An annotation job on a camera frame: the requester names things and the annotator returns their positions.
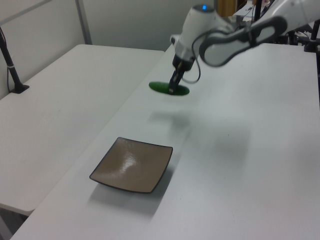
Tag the grey partition frame post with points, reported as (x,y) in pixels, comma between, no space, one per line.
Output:
(84,22)

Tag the green cucumber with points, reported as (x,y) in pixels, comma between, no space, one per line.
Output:
(160,87)

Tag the brown square ceramic plate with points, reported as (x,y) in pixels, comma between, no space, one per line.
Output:
(130,166)

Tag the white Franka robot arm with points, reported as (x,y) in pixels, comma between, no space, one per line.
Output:
(225,47)

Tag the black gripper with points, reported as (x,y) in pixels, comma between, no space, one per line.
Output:
(183,62)

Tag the black camera stand pole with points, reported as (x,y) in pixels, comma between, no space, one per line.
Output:
(11,67)

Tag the black equipment behind table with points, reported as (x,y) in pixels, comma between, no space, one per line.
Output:
(291,37)

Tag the black camera stand with clamp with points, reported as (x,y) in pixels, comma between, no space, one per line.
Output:
(312,37)

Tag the black thin tripod pole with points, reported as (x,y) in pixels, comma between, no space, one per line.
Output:
(258,10)

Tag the white side table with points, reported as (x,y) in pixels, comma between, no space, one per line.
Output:
(57,120)

